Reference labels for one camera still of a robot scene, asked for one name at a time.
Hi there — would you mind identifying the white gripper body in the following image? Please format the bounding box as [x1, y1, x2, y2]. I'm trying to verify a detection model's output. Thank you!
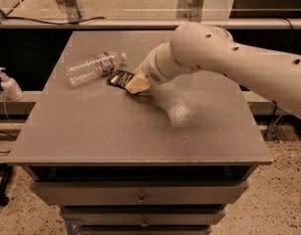
[136, 47, 171, 85]

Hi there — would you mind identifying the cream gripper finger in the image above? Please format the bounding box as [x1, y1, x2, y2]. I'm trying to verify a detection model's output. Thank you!
[125, 73, 150, 94]

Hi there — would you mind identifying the black rxbar chocolate wrapper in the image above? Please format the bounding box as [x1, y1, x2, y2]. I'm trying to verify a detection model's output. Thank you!
[107, 70, 133, 89]

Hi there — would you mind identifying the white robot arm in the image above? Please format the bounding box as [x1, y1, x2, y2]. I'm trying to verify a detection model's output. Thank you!
[125, 23, 301, 119]

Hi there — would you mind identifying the clear plastic water bottle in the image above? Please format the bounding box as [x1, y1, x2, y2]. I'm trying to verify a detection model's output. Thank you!
[65, 51, 126, 86]

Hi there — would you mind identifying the white pump dispenser bottle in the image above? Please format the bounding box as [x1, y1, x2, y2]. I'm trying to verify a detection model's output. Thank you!
[0, 68, 25, 101]

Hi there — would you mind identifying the grey drawer cabinet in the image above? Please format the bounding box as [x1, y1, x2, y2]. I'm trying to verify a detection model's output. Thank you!
[8, 31, 272, 235]

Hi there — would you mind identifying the upper grey drawer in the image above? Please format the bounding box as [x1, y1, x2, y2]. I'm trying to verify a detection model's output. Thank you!
[31, 180, 249, 206]

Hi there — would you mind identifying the grey drawer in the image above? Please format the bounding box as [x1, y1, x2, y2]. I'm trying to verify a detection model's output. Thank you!
[31, 180, 249, 206]
[61, 207, 226, 226]

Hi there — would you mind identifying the lower grey drawer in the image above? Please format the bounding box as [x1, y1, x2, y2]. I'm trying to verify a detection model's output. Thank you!
[61, 207, 226, 226]

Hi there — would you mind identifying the black stand foot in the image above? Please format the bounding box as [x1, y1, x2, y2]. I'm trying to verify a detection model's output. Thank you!
[0, 164, 13, 207]

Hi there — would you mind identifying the metal frame post right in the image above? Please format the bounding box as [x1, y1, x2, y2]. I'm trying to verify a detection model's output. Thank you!
[176, 0, 204, 23]

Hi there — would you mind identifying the metal frame post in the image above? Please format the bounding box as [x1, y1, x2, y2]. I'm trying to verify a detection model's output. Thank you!
[176, 0, 204, 23]
[64, 0, 80, 24]

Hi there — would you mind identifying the metal frame post left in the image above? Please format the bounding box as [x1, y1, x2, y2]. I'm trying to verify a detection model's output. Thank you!
[64, 0, 80, 24]

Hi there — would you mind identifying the black cable on ledge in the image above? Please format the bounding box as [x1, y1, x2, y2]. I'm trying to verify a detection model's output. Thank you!
[2, 15, 106, 25]

